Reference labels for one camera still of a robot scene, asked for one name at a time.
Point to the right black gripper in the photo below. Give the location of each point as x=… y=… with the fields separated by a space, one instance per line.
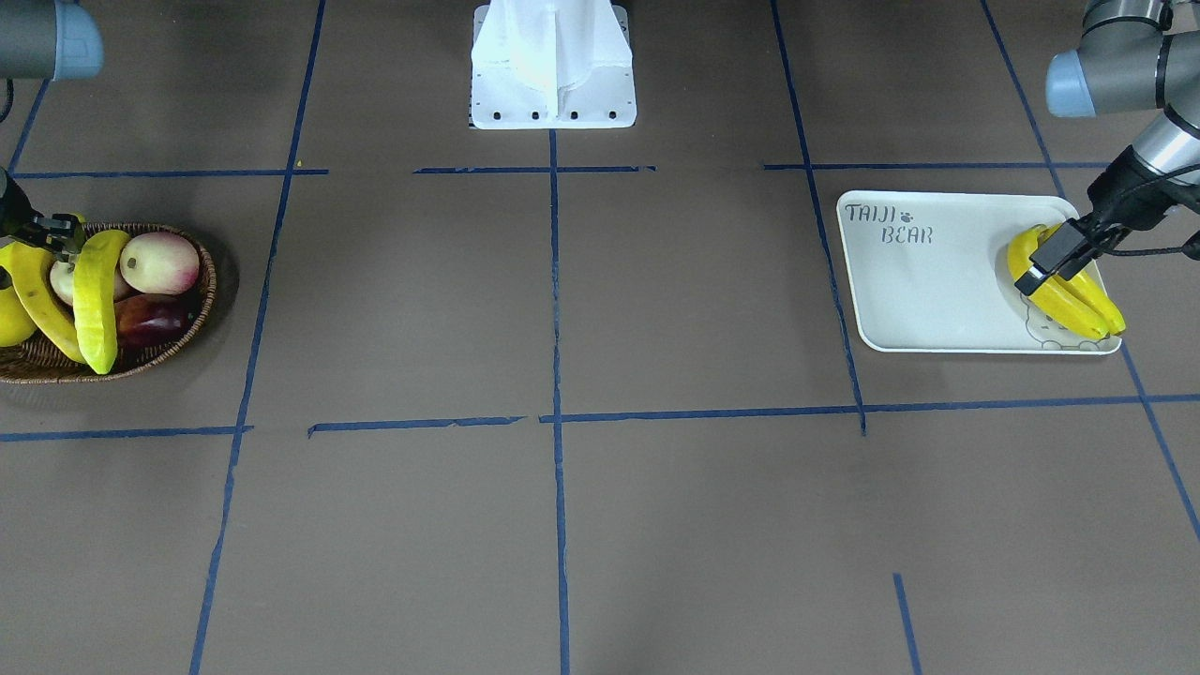
x=45 y=232

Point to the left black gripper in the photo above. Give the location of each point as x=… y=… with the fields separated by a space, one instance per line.
x=1121 y=195

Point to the yellow banana moved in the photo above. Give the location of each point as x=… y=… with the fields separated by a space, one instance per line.
x=1050 y=291
x=1092 y=295

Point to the yellow banana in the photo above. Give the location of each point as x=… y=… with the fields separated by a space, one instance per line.
x=15 y=325
x=95 y=272
x=29 y=269

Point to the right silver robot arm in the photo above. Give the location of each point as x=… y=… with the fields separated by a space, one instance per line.
x=50 y=41

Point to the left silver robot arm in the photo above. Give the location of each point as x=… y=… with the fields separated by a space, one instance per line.
x=1128 y=60

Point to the woven wicker basket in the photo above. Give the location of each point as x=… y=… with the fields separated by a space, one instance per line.
x=38 y=361

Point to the white garlic bulb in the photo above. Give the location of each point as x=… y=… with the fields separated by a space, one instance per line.
x=62 y=277

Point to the yellow banana front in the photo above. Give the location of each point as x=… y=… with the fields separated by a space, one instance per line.
x=95 y=272

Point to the yellow banana back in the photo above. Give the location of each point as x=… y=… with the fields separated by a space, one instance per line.
x=15 y=325

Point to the white bear tray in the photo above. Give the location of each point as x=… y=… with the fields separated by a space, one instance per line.
x=929 y=273

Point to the white pedestal base plate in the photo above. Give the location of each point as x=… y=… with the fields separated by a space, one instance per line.
x=552 y=65

